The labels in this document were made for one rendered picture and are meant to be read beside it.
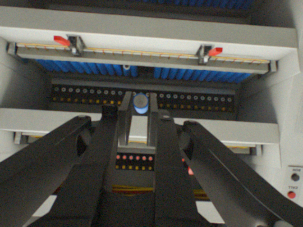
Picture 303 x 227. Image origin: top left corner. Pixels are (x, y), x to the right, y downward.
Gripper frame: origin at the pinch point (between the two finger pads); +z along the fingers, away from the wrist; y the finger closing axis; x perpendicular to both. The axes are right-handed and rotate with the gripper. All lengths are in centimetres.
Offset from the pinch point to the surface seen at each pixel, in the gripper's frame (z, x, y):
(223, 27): 22.5, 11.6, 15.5
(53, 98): 34.0, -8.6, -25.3
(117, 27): 22.0, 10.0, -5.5
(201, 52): 21.5, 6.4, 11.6
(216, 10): 37.5, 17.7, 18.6
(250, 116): 29.9, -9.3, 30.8
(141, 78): 35.0, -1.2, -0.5
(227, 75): 29.0, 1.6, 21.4
